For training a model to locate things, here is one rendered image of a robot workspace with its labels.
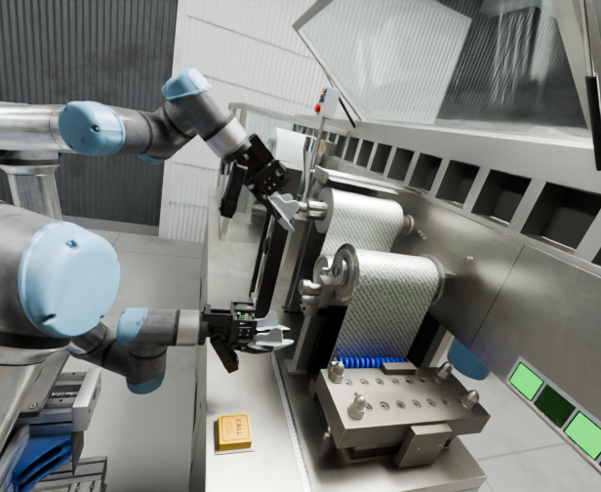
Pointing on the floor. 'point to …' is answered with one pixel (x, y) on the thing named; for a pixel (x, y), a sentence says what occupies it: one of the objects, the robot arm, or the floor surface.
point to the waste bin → (467, 364)
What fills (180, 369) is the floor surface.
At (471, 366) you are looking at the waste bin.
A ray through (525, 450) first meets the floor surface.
